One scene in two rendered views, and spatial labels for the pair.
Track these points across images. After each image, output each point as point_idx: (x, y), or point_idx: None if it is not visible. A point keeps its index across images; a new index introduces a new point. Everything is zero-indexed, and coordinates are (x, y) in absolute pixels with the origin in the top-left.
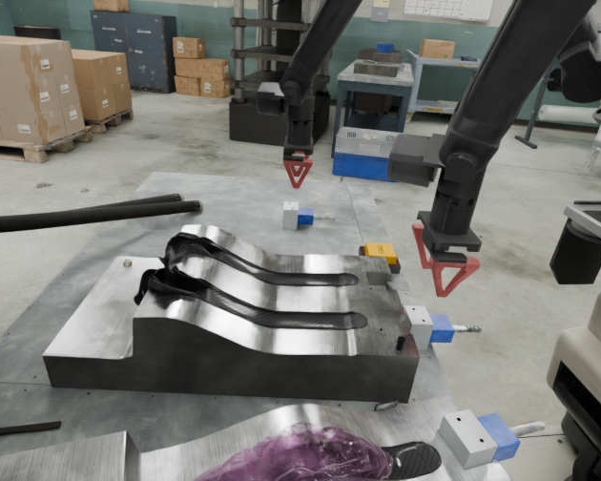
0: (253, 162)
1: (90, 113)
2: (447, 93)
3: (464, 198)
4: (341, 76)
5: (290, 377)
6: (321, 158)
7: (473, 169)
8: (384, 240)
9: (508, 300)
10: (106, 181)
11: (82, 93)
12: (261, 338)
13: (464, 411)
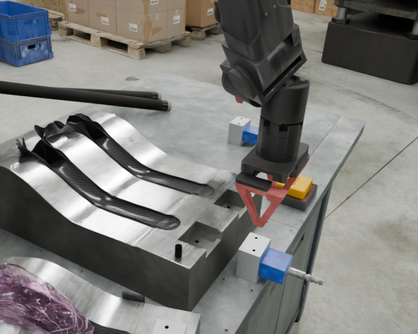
0: (334, 89)
1: (194, 19)
2: None
3: (273, 122)
4: None
5: (91, 252)
6: None
7: (246, 86)
8: (324, 177)
9: None
10: None
11: (192, 0)
12: (79, 210)
13: (178, 324)
